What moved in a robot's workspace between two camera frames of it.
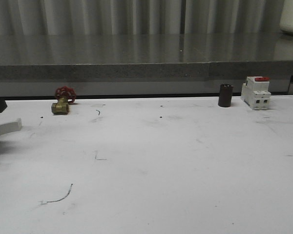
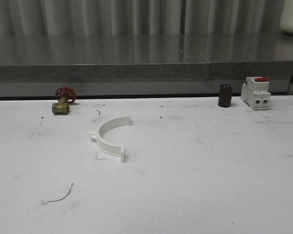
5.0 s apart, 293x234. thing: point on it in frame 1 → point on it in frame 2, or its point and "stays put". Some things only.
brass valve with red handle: x=64 y=95 stays put
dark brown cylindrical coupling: x=225 y=95 stays put
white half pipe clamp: x=12 y=126 → x=106 y=126
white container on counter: x=291 y=16 stays put
